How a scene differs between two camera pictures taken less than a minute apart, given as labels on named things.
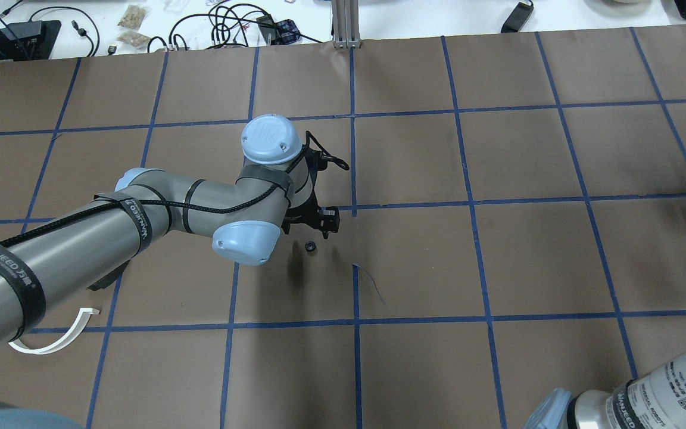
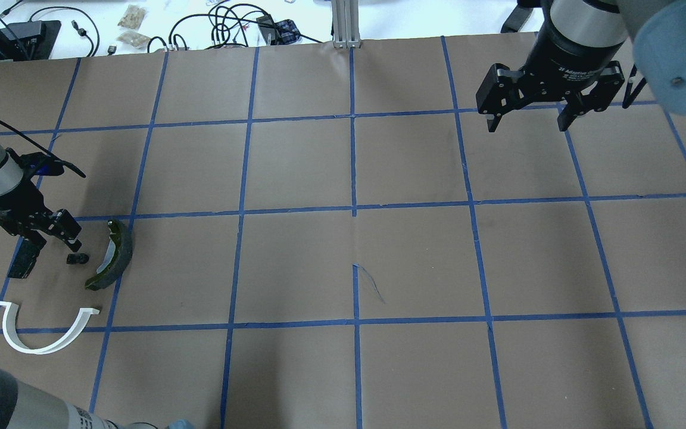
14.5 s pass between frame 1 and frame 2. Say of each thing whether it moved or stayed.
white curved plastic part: stayed
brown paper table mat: stayed
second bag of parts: stayed
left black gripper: moved
